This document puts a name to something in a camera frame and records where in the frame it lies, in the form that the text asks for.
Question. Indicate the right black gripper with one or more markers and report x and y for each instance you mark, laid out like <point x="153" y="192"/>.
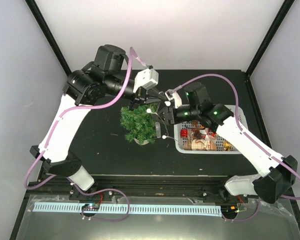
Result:
<point x="166" y="111"/>

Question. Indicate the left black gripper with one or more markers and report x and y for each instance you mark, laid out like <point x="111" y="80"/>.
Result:
<point x="140" y="98"/>

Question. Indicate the small green christmas tree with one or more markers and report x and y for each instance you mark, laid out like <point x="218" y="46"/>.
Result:
<point x="139" y="124"/>

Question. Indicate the white perforated plastic basket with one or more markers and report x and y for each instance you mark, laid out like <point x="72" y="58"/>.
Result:
<point x="179" y="145"/>

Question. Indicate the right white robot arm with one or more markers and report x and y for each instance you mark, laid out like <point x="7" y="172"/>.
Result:
<point x="273" y="177"/>

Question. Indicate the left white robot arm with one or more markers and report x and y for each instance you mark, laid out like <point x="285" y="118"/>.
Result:
<point x="113" y="74"/>

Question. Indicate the red gift box ornament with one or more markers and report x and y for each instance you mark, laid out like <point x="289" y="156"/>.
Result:
<point x="184" y="133"/>

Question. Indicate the brown pine cone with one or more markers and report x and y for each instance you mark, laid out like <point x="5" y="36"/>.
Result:
<point x="195" y="122"/>

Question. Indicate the dark pine cone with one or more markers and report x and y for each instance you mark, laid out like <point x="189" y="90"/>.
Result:
<point x="197" y="135"/>

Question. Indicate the red white ribbon ornaments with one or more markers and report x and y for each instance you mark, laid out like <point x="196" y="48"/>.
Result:
<point x="206" y="132"/>

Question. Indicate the beige fabric sack ornament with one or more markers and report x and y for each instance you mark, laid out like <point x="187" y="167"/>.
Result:
<point x="199" y="145"/>

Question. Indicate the gold bow ornament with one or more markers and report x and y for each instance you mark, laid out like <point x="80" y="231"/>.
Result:
<point x="227" y="146"/>

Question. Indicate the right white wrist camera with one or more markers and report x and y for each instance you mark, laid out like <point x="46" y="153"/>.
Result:
<point x="174" y="97"/>

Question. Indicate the white slotted cable duct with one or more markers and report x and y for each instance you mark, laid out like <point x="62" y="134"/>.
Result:
<point x="132" y="209"/>

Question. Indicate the left black frame post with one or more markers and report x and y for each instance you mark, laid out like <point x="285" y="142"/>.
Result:
<point x="44" y="27"/>

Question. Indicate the black frame post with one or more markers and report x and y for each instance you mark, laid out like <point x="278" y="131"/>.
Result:
<point x="44" y="27"/>
<point x="275" y="25"/>

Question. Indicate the right black frame post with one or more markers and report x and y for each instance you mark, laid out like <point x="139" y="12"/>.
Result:
<point x="275" y="25"/>

